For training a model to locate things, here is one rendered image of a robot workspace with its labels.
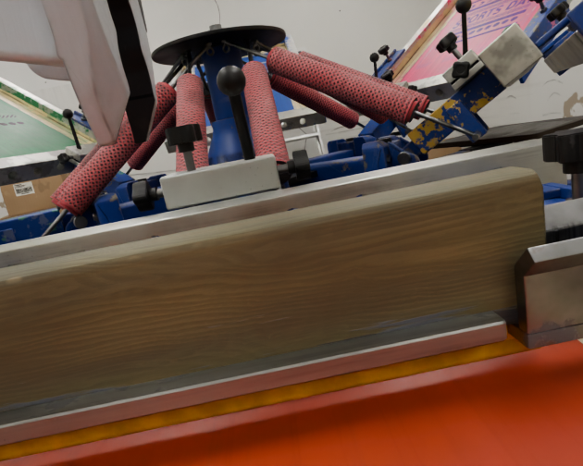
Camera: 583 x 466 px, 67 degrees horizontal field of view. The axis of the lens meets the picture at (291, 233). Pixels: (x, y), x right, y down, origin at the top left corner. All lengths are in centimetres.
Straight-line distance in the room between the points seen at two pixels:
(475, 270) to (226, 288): 12
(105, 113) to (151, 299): 9
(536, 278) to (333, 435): 12
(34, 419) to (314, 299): 14
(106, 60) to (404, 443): 20
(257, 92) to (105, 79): 62
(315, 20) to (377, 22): 58
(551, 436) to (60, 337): 22
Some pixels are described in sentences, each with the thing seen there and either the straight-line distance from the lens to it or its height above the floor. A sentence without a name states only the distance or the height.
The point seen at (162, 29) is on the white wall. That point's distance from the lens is 452.
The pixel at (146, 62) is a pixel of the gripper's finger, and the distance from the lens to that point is 24.
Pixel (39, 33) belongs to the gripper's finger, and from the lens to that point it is 19.
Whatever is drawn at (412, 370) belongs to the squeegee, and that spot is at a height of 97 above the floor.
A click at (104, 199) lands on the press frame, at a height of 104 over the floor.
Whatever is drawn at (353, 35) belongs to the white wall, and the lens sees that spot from 450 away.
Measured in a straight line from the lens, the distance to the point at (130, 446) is 27.
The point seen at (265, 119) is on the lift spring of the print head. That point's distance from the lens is 72.
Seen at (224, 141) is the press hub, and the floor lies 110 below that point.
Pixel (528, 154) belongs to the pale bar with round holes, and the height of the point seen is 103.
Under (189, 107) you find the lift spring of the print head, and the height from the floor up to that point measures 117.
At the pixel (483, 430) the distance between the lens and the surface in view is 23.
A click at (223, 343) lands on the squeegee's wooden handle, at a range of 22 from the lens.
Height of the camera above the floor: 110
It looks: 13 degrees down
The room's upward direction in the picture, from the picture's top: 11 degrees counter-clockwise
